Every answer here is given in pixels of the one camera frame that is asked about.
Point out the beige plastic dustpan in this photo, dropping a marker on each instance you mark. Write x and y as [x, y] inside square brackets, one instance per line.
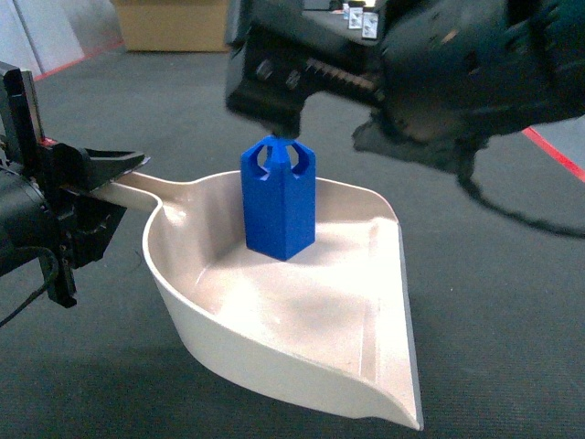
[328, 330]

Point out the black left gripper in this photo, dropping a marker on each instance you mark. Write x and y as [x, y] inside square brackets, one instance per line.
[29, 227]

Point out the blue plastic block part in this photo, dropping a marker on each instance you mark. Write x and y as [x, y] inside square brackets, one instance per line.
[278, 185]

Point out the cardboard box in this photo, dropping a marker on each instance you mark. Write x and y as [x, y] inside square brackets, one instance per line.
[173, 26]

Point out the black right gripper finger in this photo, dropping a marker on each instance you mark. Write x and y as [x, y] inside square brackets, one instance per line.
[283, 123]

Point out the black box with label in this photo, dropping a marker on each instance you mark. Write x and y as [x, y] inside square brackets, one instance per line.
[369, 25]

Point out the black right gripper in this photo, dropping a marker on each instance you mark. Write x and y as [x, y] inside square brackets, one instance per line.
[438, 70]

